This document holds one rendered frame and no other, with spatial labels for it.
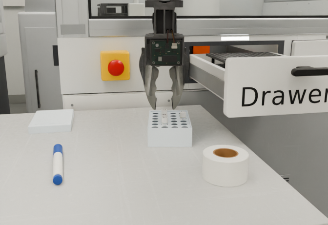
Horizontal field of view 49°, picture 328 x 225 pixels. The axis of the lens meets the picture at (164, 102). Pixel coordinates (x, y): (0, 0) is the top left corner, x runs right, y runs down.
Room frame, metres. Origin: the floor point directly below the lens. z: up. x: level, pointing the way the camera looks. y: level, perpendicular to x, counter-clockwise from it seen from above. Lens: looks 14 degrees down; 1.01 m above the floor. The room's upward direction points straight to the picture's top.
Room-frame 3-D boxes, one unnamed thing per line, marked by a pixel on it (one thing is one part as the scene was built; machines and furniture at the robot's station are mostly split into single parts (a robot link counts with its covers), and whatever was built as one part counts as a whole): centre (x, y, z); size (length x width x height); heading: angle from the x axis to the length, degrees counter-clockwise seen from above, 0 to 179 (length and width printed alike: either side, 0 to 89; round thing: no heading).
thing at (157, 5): (0.69, 0.00, 0.97); 0.09 x 0.08 x 0.12; 1
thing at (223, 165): (0.52, -0.09, 0.78); 0.07 x 0.07 x 0.04
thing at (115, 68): (0.88, 0.12, 0.88); 0.04 x 0.03 x 0.04; 101
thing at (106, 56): (0.92, 0.12, 0.88); 0.07 x 0.05 x 0.07; 101
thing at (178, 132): (0.71, -0.01, 0.78); 0.12 x 0.08 x 0.04; 1
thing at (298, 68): (0.65, -0.26, 0.91); 0.07 x 0.04 x 0.01; 101
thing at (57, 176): (0.55, 0.18, 0.77); 0.14 x 0.02 x 0.02; 16
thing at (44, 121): (0.79, 0.25, 0.77); 0.13 x 0.09 x 0.02; 11
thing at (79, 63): (1.48, -0.15, 0.87); 1.02 x 0.95 x 0.14; 101
